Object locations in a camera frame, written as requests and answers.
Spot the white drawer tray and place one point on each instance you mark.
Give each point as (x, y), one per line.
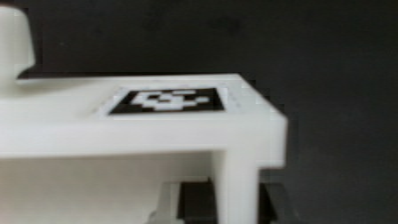
(111, 138)

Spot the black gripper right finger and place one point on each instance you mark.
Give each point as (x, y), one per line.
(276, 212)

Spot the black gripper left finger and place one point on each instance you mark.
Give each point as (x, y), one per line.
(188, 203)

